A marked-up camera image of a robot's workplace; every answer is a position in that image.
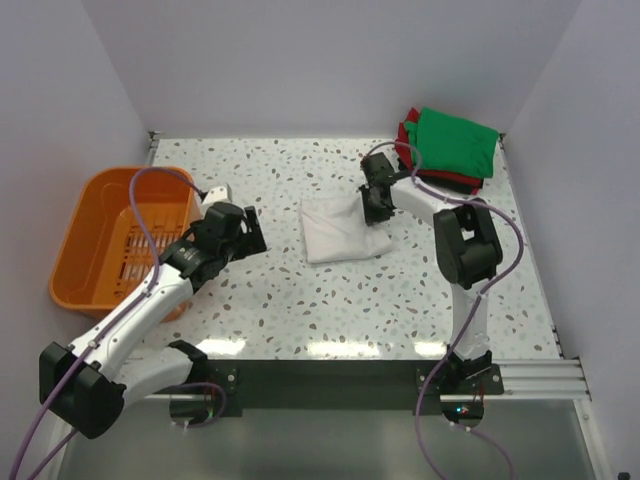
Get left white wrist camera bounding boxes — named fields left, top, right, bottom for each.
left=199, top=183, right=232, bottom=208

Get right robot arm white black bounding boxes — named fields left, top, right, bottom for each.
left=359, top=153, right=503, bottom=393

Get red folded t shirt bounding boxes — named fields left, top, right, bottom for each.
left=393, top=107, right=485, bottom=190

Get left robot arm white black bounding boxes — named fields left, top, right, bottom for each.
left=39, top=202, right=267, bottom=439

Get green folded t shirt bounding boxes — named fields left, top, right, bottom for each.
left=404, top=107, right=499, bottom=179

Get white t shirt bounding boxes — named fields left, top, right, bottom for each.
left=299, top=194, right=393, bottom=264

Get orange plastic basket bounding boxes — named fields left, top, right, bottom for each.
left=49, top=167, right=200, bottom=321

